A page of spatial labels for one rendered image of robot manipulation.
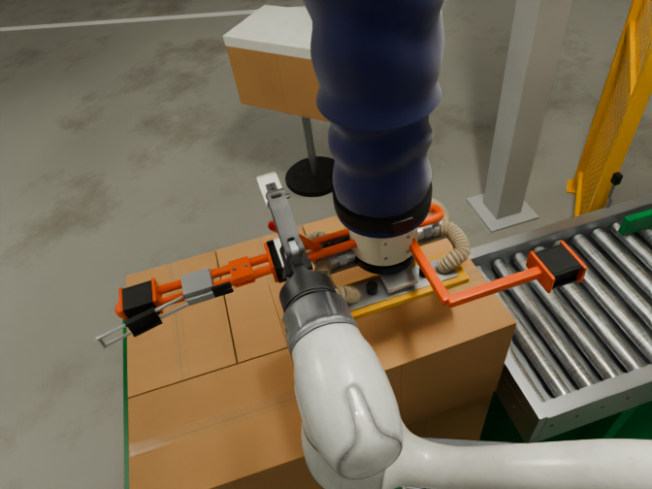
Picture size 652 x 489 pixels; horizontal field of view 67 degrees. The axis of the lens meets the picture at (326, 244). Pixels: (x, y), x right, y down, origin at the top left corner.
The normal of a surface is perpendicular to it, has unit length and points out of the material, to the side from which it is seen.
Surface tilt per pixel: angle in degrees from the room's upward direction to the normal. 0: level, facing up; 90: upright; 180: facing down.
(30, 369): 0
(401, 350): 0
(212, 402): 0
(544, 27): 90
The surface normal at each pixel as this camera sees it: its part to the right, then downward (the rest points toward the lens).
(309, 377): -0.65, -0.38
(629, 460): -0.52, -0.55
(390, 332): -0.11, -0.68
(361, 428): 0.04, -0.46
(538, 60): 0.29, 0.68
